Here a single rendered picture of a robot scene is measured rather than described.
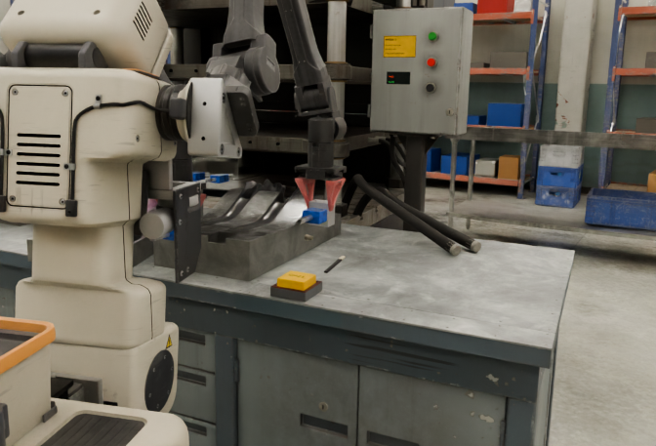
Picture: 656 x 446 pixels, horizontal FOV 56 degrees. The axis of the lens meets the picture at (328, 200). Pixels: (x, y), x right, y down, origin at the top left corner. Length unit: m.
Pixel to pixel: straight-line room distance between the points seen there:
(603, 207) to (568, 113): 2.82
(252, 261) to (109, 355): 0.43
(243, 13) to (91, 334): 0.58
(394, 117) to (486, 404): 1.11
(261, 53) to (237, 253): 0.50
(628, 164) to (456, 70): 5.91
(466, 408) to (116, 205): 0.73
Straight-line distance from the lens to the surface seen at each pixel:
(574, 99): 7.55
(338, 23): 2.02
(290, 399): 1.40
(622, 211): 4.89
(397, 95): 2.07
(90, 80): 0.93
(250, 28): 1.07
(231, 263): 1.37
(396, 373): 1.26
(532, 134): 4.70
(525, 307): 1.28
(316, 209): 1.37
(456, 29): 2.03
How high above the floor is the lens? 1.22
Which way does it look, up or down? 10 degrees down
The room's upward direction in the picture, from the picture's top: 1 degrees clockwise
